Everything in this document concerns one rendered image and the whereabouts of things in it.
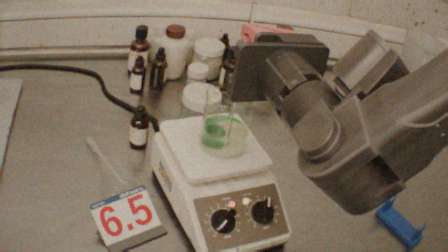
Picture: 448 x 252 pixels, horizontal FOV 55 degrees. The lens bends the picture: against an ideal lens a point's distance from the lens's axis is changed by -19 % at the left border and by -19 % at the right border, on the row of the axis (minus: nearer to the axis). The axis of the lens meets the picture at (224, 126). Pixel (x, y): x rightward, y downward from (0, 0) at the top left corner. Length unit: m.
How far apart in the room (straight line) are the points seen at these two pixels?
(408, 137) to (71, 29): 0.80
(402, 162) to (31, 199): 0.52
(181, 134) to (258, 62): 0.23
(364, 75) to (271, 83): 0.10
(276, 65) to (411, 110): 0.18
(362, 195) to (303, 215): 0.37
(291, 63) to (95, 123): 0.44
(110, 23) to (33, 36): 0.18
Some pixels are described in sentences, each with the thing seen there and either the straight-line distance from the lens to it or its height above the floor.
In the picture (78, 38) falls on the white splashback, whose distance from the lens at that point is 1.03.
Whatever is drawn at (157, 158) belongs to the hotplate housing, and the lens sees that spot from 0.71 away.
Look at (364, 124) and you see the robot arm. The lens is 0.36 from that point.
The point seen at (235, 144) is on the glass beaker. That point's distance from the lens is 0.65.
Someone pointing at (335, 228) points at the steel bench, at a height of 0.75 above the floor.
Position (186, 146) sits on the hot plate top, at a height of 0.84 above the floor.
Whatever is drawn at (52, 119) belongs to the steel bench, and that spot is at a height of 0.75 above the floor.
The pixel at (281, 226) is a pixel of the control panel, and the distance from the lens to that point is 0.66.
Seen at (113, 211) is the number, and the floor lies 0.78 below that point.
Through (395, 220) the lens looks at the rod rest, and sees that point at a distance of 0.78.
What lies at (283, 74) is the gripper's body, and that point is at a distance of 0.47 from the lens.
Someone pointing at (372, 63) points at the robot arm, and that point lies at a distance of 0.43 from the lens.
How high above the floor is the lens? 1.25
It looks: 36 degrees down
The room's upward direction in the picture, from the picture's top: 12 degrees clockwise
